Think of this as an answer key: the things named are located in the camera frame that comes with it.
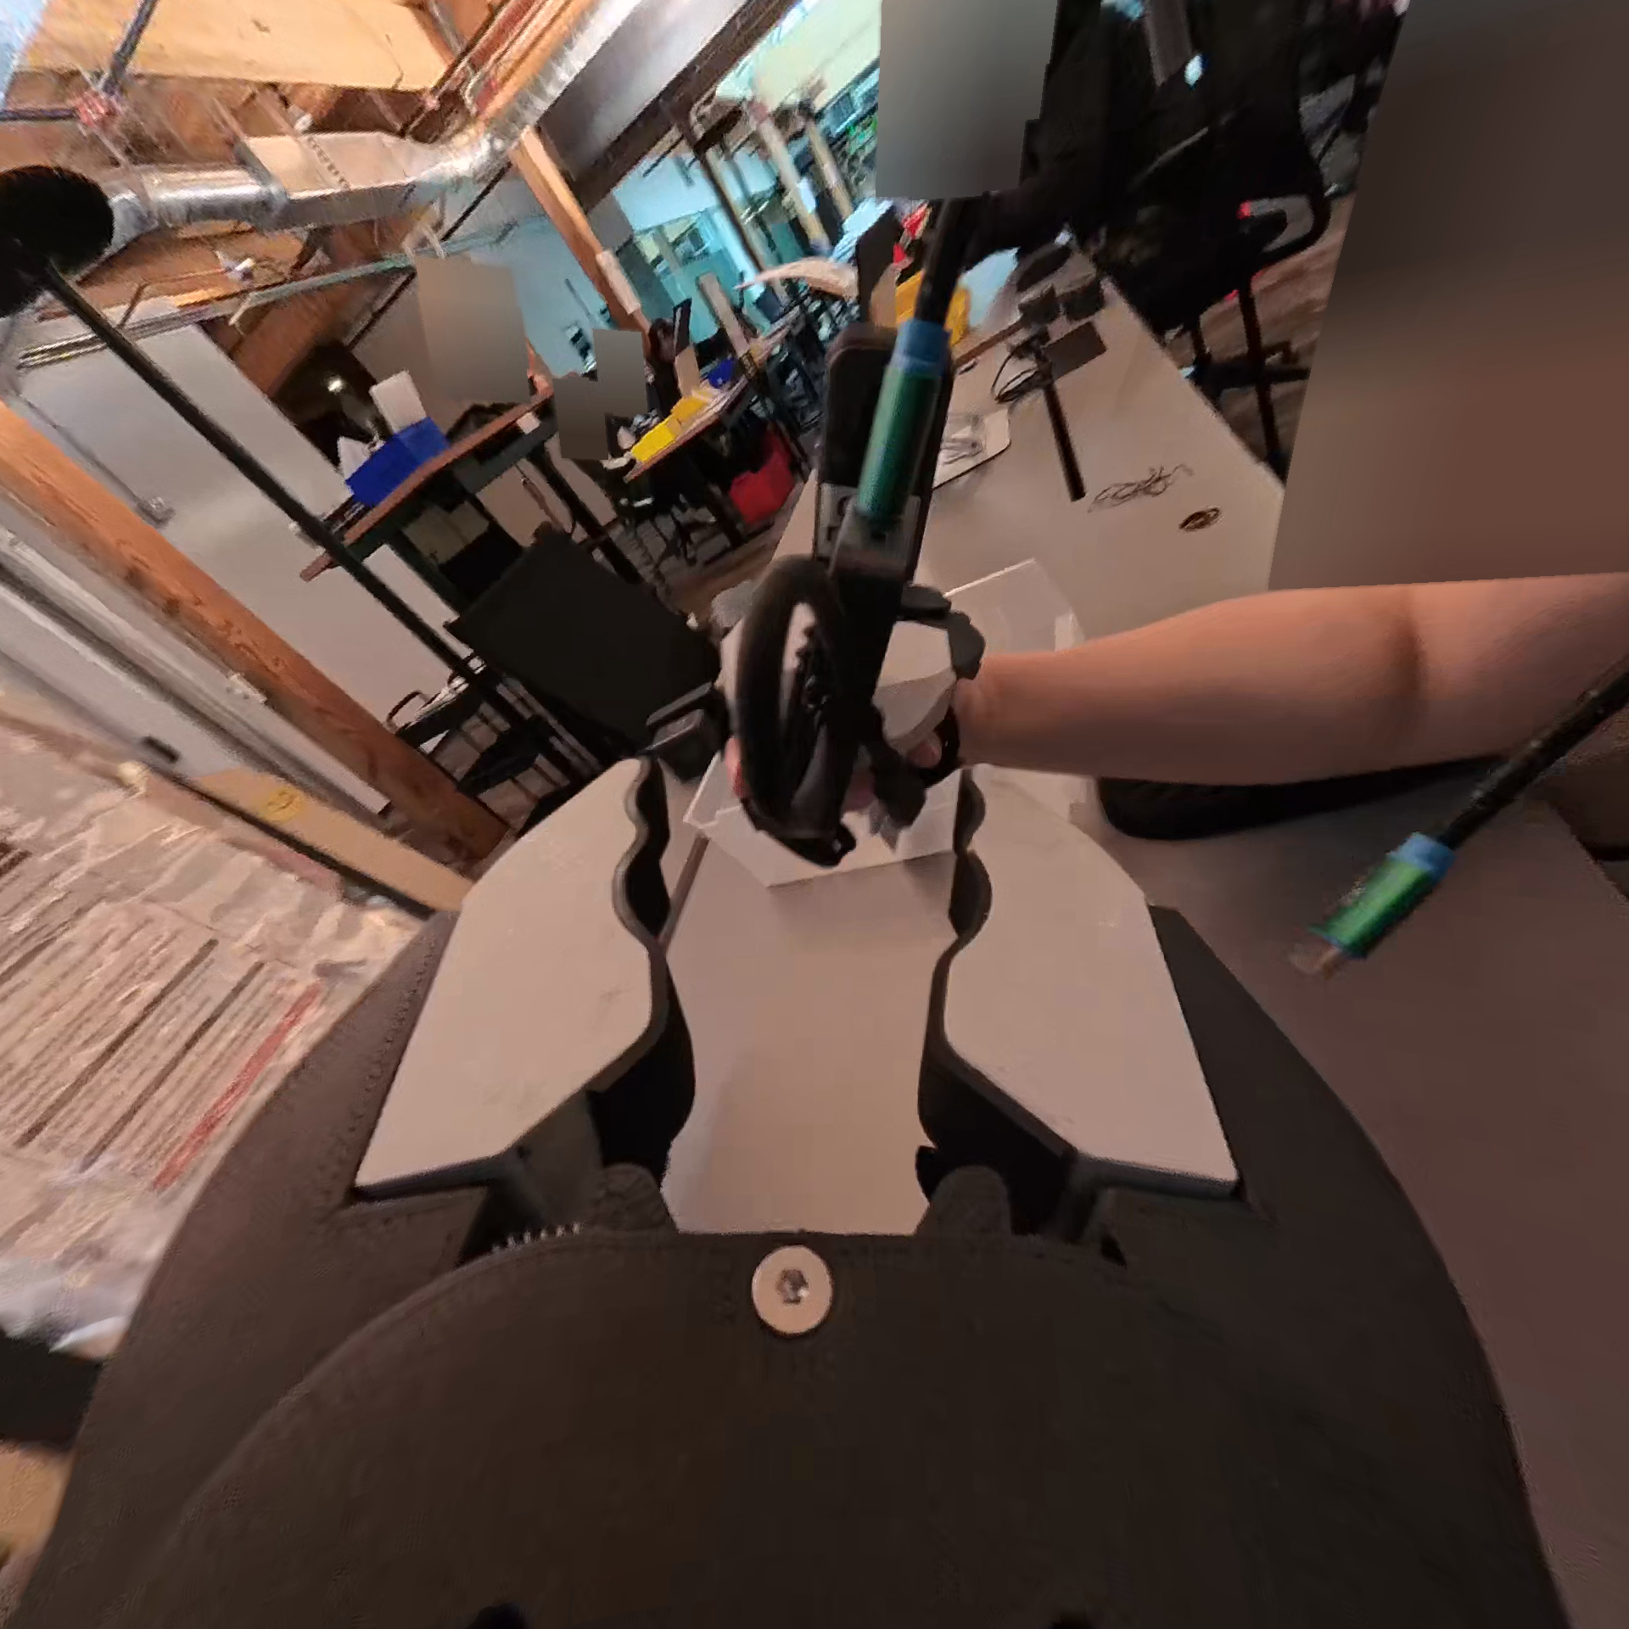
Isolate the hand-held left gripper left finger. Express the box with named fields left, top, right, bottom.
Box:
left=353, top=756, right=698, bottom=1229

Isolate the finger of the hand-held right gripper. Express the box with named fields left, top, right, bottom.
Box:
left=820, top=326, right=901, bottom=538

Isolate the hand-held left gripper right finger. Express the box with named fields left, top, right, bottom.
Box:
left=914, top=771, right=1243, bottom=1233

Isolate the clear plastic bin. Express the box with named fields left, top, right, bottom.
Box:
left=684, top=556, right=1087, bottom=887

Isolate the person's right forearm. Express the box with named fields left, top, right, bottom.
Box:
left=1001, top=576, right=1629, bottom=788

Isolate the person's right hand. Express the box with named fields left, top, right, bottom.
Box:
left=863, top=651, right=1020, bottom=837

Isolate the red plastic crate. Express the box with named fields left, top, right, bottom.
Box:
left=729, top=431, right=803, bottom=526

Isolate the clear stand with white base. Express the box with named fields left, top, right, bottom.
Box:
left=927, top=397, right=1013, bottom=492

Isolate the black office chair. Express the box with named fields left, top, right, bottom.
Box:
left=445, top=527, right=719, bottom=765

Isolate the clear instruction sheet holder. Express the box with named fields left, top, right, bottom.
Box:
left=0, top=708, right=439, bottom=1331

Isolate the blue plastic bin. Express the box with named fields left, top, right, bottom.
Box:
left=345, top=418, right=449, bottom=502

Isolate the black floor lamp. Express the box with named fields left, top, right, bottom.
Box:
left=0, top=167, right=517, bottom=716

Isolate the silver air duct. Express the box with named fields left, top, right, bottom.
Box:
left=98, top=127, right=513, bottom=234

